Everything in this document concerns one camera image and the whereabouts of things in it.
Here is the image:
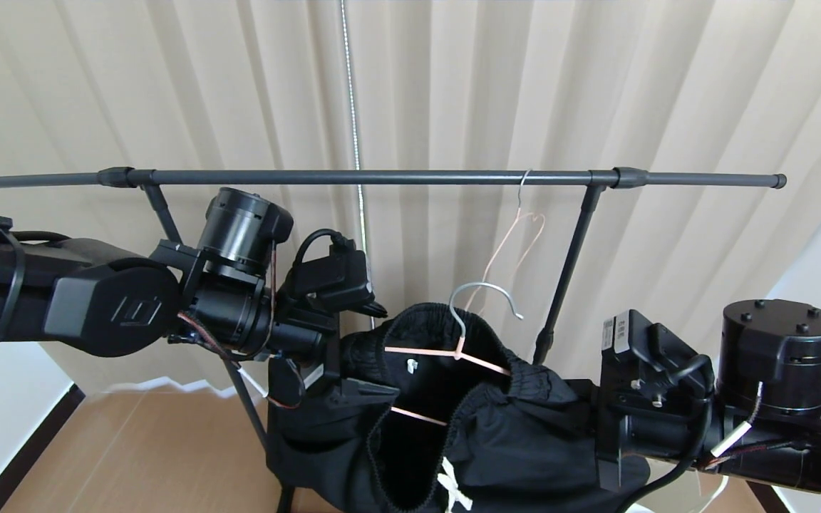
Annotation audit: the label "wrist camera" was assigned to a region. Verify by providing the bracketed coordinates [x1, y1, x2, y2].
[286, 239, 376, 321]
[599, 310, 714, 414]

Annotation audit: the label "pink clothes hanger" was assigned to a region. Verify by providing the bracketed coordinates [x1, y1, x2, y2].
[384, 282, 524, 428]
[464, 169, 547, 314]

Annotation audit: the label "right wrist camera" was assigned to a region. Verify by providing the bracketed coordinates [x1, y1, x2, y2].
[599, 310, 714, 414]

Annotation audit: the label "black shorts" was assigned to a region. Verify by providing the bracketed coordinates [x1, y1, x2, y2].
[268, 303, 650, 513]

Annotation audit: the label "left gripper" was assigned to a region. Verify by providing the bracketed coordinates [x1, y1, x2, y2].
[272, 301, 401, 411]

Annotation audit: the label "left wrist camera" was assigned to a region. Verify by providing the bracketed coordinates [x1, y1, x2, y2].
[286, 239, 376, 321]

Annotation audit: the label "white laundry basket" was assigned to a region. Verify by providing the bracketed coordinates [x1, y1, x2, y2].
[692, 474, 730, 513]

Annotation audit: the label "beige curtain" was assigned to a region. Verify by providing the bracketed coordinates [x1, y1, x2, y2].
[0, 0, 821, 393]

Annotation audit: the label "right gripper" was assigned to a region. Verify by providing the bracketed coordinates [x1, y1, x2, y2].
[596, 408, 723, 492]

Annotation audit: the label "black clothes rack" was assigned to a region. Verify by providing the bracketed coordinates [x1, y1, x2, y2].
[0, 167, 787, 513]

